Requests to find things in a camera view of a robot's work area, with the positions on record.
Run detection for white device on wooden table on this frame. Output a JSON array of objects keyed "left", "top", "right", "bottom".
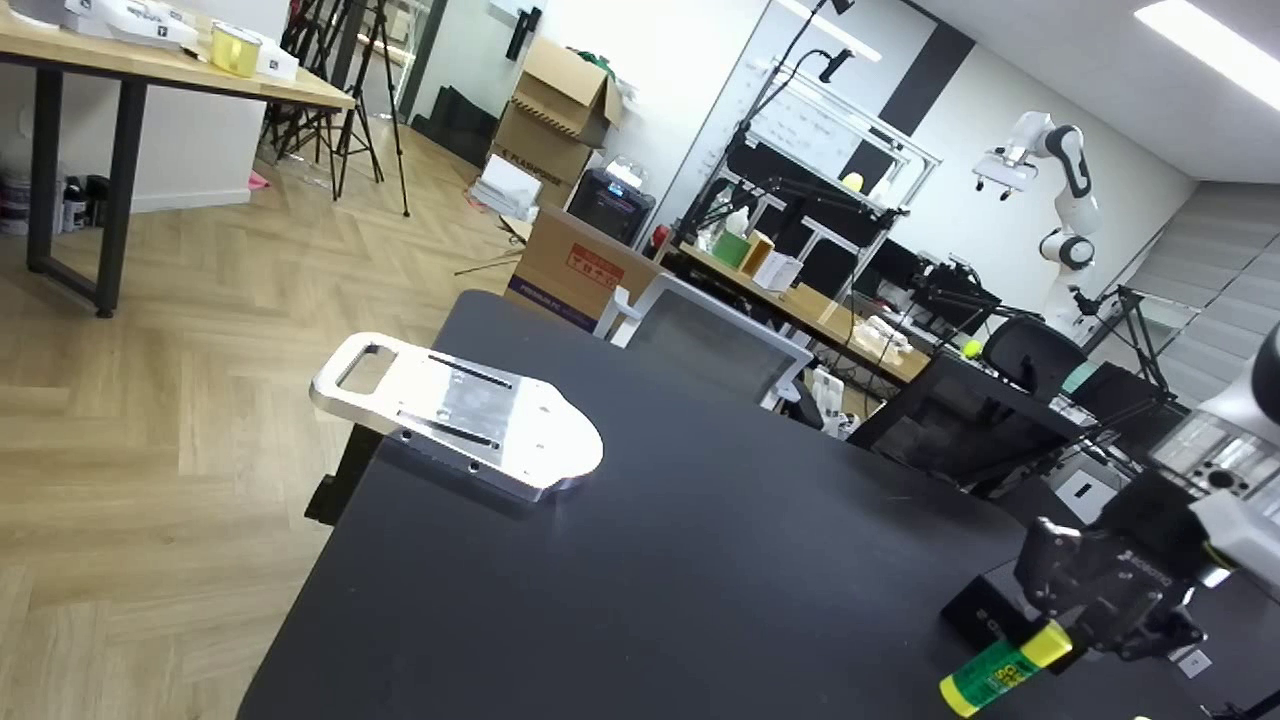
[{"left": 55, "top": 0, "right": 206, "bottom": 58}]

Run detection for cardboard box with red print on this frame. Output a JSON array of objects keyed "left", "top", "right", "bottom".
[{"left": 503, "top": 207, "right": 664, "bottom": 337}]

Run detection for small black box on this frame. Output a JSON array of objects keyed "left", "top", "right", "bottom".
[{"left": 935, "top": 570, "right": 1047, "bottom": 660}]

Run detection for black tripod by monitor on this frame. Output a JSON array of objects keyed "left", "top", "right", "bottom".
[{"left": 1067, "top": 278, "right": 1172, "bottom": 390}]

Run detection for black office chair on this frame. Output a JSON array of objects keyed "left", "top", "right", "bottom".
[{"left": 985, "top": 309, "right": 1092, "bottom": 402}]

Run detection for black printer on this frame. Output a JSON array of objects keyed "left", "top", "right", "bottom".
[{"left": 562, "top": 164, "right": 660, "bottom": 247}]

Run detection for green yellow glue stick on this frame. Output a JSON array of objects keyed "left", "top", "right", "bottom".
[{"left": 935, "top": 614, "right": 1075, "bottom": 720}]

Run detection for open plain cardboard box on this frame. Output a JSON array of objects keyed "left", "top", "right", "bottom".
[{"left": 512, "top": 30, "right": 631, "bottom": 142}]

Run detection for wooden table with black legs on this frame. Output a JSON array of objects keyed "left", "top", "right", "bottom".
[{"left": 0, "top": 8, "right": 357, "bottom": 321}]

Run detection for black clamp under plate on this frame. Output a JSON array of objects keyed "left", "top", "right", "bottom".
[{"left": 299, "top": 425, "right": 391, "bottom": 527}]

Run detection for black computer monitor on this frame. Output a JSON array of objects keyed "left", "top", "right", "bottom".
[{"left": 1070, "top": 359, "right": 1211, "bottom": 462}]

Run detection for yellow transparent container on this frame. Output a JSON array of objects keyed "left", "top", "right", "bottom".
[{"left": 202, "top": 28, "right": 265, "bottom": 78}]

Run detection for white framed grey panel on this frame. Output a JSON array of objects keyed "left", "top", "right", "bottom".
[{"left": 606, "top": 269, "right": 815, "bottom": 412}]

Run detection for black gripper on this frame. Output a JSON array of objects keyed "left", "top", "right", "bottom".
[{"left": 1010, "top": 513, "right": 1202, "bottom": 669}]

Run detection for black camera tripod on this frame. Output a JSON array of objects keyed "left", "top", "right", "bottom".
[{"left": 265, "top": 0, "right": 417, "bottom": 221}]

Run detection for white grey box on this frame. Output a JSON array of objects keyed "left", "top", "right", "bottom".
[{"left": 1047, "top": 457, "right": 1135, "bottom": 530}]

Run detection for long ceiling light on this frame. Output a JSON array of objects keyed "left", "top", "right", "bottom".
[{"left": 1132, "top": 0, "right": 1280, "bottom": 121}]

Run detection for closed plain cardboard box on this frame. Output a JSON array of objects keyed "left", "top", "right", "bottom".
[{"left": 486, "top": 105, "right": 599, "bottom": 186}]

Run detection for wooden workbench with shelves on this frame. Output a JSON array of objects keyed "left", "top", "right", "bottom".
[{"left": 660, "top": 132, "right": 942, "bottom": 390}]

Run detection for white stickers on table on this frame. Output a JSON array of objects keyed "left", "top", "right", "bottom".
[{"left": 1163, "top": 645, "right": 1218, "bottom": 683}]

